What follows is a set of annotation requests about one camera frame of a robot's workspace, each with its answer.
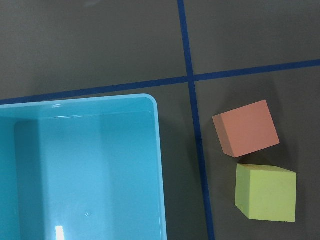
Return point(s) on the yellow foam block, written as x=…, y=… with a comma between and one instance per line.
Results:
x=266, y=192

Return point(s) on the blue plastic bin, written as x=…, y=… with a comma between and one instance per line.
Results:
x=82, y=169

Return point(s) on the orange foam block left side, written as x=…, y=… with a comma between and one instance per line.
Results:
x=246, y=129

